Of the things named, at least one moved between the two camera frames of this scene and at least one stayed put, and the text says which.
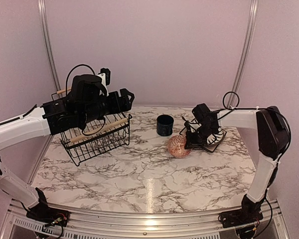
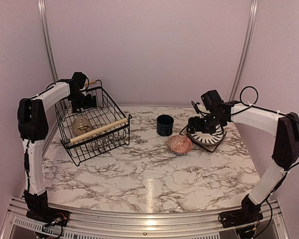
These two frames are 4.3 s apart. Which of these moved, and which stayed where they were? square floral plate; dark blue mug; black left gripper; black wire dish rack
Moved: black left gripper
Stayed: black wire dish rack; dark blue mug; square floral plate
